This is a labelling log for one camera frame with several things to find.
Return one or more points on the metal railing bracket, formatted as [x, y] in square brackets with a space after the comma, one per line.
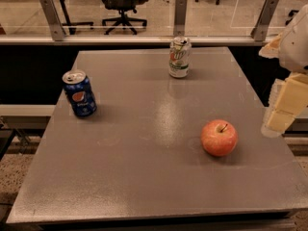
[260, 30]
[55, 25]
[180, 17]

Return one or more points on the black office chair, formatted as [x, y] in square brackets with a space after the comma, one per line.
[123, 6]

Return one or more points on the right metal railing bracket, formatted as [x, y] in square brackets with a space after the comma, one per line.
[260, 30]

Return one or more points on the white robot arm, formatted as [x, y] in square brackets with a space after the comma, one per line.
[293, 51]

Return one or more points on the red apple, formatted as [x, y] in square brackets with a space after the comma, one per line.
[219, 137]

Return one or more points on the black stand leg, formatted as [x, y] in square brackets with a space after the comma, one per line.
[72, 26]

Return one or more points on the left metal railing bracket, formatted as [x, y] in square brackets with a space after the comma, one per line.
[55, 25]

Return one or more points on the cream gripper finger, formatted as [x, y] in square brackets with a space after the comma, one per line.
[271, 49]
[288, 98]

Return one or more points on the middle metal railing bracket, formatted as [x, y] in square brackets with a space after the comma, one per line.
[180, 17]

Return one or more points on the white green 7up can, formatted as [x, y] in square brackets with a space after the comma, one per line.
[179, 57]

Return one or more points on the blue pepsi can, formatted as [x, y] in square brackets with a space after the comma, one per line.
[77, 89]

